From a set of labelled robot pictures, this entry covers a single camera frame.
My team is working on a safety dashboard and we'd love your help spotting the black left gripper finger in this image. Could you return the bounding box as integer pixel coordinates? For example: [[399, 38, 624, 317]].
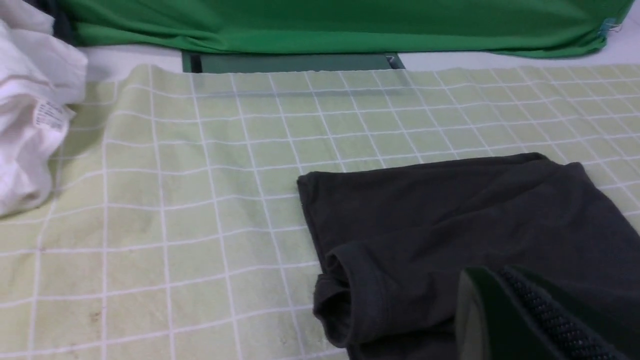
[[454, 266, 640, 360]]

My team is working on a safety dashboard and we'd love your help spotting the dark gray long-sleeve shirt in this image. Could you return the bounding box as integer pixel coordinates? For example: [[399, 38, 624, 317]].
[[297, 152, 640, 360]]

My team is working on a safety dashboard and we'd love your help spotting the crumpled white shirt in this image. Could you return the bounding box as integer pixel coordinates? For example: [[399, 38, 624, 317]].
[[0, 0, 89, 217]]

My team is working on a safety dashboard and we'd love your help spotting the green backdrop cloth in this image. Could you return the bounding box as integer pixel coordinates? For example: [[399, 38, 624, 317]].
[[60, 0, 633, 59]]

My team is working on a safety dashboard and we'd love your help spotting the teal binder clip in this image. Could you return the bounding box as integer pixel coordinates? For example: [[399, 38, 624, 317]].
[[598, 17, 622, 39]]

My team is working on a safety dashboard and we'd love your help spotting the green checkered table cloth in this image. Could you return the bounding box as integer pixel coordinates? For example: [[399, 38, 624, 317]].
[[0, 64, 640, 360]]

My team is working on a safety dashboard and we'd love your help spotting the dark gray garment behind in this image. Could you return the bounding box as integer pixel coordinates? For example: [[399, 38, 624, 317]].
[[25, 0, 78, 47]]

